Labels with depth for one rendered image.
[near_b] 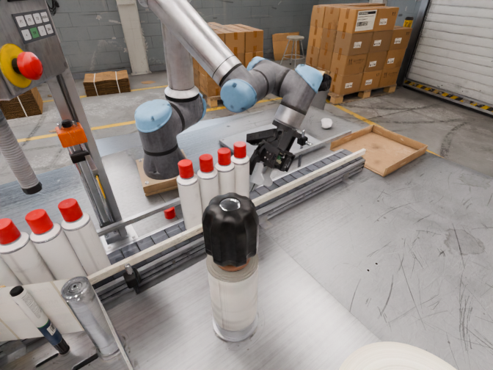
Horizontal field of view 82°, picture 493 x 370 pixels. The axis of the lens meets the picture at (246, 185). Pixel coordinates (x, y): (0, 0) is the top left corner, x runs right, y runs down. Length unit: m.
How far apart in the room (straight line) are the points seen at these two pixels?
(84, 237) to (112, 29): 5.44
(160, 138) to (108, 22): 5.07
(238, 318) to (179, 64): 0.74
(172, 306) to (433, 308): 0.57
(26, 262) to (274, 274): 0.49
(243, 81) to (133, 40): 5.32
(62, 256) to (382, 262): 0.74
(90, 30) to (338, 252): 5.58
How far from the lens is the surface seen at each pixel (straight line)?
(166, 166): 0.99
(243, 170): 0.75
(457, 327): 0.81
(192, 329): 0.62
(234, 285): 0.46
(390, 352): 0.48
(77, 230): 0.64
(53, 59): 0.64
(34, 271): 0.70
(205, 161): 0.67
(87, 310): 0.52
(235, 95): 0.67
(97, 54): 6.01
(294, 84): 0.76
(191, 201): 0.70
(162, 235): 0.79
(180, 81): 0.99
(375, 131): 1.50
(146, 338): 0.64
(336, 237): 0.86
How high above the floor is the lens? 1.43
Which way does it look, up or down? 36 degrees down
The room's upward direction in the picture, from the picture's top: straight up
